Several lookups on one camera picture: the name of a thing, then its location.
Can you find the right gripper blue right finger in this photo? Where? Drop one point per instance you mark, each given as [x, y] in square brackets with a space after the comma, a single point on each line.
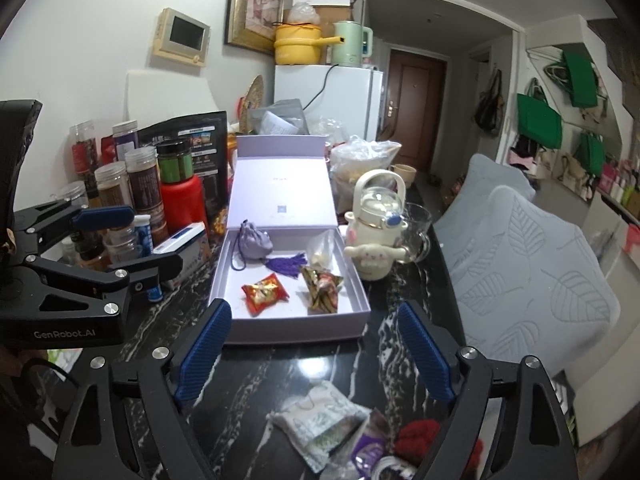
[433, 349]

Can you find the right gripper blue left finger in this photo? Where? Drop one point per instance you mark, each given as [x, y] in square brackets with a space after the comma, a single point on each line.
[197, 353]

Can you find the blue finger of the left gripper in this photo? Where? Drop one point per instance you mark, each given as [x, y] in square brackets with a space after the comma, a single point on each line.
[103, 218]

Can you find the red cartoon snack packet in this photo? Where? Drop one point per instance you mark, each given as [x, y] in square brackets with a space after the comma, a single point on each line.
[264, 294]

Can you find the dark red fluffy yarn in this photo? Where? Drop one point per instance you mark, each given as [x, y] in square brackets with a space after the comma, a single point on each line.
[415, 439]

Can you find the lavender drawstring pouch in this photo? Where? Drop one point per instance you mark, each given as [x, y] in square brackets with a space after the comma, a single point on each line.
[250, 244]

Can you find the silver purple foil packet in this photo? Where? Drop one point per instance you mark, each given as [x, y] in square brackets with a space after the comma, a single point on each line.
[366, 454]

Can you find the gold patterned snack packet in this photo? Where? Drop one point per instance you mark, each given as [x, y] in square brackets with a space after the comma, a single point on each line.
[323, 288]

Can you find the clear plastic zip bag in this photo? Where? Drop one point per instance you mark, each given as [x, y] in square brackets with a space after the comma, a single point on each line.
[320, 249]

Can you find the brown powder jar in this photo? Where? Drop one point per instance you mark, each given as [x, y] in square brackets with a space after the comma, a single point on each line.
[144, 180]

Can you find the white blue medicine box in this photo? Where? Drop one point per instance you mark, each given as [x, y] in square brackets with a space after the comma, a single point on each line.
[191, 244]

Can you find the open lavender gift box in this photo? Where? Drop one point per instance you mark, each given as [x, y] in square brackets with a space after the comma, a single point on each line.
[282, 186]

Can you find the red lidded bottle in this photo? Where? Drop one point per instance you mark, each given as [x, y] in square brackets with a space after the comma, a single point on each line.
[184, 203]

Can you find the green lidded spice jar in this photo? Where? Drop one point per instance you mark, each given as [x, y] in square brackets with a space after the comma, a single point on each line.
[175, 161]

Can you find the front blue leaf cushion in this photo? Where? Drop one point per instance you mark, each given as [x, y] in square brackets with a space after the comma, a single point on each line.
[526, 282]

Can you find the blue leaf cushion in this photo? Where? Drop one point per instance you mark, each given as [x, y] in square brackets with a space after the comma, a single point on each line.
[482, 177]
[526, 282]

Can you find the rear blue leaf cushion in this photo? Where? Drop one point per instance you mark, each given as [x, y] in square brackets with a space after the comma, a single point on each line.
[482, 177]

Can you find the clear glass mug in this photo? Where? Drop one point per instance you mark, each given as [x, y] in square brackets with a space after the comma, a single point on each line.
[414, 240]

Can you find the cream cinnamoroll water bottle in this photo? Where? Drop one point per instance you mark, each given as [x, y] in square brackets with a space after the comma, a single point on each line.
[375, 224]

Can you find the white plastic food bag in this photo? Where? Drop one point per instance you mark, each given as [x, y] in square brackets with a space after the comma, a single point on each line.
[350, 160]

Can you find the white mini fridge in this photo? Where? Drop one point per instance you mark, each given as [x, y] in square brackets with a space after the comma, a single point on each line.
[351, 96]

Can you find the yellow enamel pot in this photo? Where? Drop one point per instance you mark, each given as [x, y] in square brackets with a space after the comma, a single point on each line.
[301, 44]

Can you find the gold framed picture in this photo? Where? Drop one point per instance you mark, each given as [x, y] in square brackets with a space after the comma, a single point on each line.
[252, 24]

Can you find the dark hanging handbag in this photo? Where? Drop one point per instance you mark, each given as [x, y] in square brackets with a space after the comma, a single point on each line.
[489, 112]

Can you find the large green tote bag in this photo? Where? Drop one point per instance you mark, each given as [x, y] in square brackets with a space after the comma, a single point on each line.
[537, 119]

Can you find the lower green tote bag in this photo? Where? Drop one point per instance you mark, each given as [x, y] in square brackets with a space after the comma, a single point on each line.
[590, 153]

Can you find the dark brown door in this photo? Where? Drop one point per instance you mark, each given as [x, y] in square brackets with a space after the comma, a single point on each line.
[415, 91]

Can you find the light green electric kettle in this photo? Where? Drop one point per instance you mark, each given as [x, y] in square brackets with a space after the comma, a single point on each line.
[357, 44]

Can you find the upper green tote bag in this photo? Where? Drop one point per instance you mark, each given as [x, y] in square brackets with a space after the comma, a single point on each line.
[582, 80]

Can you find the wall intercom panel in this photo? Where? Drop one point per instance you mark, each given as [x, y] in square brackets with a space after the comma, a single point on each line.
[180, 38]

